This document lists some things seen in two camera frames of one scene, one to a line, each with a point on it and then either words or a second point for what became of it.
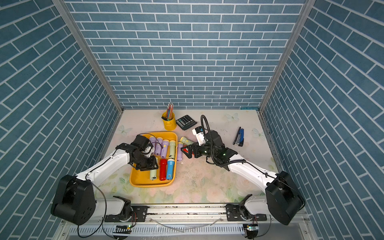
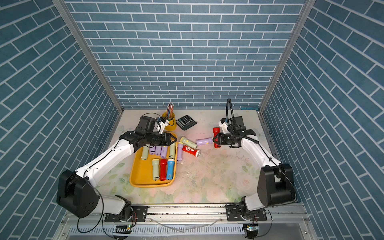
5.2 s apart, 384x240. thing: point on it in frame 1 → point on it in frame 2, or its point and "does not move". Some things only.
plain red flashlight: (163, 164) does not move
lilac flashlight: (180, 146) does not move
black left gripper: (152, 164) → (166, 138)
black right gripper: (195, 145) → (220, 139)
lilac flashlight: (165, 147) does not move
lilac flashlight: (159, 145) does not move
